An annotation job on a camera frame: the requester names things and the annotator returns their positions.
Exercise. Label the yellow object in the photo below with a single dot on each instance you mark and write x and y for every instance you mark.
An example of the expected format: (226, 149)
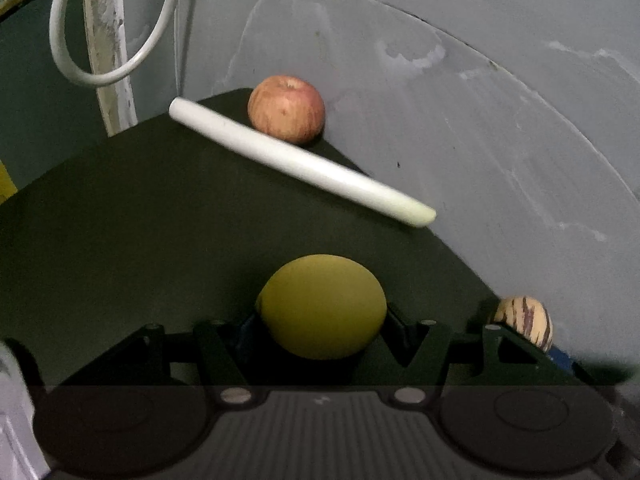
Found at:
(5, 182)

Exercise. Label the dark striped pepino melon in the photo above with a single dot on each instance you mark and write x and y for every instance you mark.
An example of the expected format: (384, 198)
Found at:
(527, 317)

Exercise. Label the white leek stalk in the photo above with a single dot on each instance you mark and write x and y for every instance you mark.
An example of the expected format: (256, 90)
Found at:
(300, 162)

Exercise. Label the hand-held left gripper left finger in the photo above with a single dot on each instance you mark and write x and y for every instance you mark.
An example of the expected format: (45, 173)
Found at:
(220, 352)

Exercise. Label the metal tray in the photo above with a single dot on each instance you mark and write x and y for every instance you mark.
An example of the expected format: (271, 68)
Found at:
(15, 410)

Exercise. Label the dark teal cabinet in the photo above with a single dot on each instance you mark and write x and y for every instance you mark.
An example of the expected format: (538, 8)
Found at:
(35, 95)

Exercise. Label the round yellow lemon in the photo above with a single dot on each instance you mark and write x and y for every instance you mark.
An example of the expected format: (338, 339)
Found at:
(322, 305)

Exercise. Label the white painted post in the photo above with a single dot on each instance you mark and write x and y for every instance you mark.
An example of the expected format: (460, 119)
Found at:
(110, 50)

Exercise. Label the red apple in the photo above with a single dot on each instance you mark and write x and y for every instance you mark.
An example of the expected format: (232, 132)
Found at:
(286, 108)

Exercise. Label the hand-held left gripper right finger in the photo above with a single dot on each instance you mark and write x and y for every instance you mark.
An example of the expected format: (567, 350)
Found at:
(425, 347)

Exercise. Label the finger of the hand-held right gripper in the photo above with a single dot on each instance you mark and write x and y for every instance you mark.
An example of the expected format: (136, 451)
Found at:
(561, 361)

